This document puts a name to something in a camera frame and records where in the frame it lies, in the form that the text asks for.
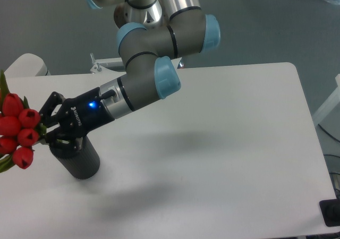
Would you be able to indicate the black ribbed cylindrical vase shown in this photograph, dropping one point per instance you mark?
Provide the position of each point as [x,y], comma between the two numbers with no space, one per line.
[81,163]

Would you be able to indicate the white rounded side table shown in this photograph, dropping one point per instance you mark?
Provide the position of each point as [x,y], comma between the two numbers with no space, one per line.
[27,65]

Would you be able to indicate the white furniture at right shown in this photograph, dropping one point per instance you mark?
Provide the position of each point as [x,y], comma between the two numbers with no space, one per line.
[327,106]

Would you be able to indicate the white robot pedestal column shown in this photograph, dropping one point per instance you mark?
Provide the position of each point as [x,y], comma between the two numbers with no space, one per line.
[152,17]

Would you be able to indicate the red tulip bouquet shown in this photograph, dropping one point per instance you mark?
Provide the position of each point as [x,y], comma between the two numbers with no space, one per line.
[21,129]

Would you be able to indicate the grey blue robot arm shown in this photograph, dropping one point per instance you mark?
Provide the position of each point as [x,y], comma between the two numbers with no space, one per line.
[155,32]

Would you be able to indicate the black box at edge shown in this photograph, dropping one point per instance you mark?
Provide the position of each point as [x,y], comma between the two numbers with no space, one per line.
[330,212]

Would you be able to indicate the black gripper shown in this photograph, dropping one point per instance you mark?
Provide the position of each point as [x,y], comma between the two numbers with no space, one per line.
[76,118]

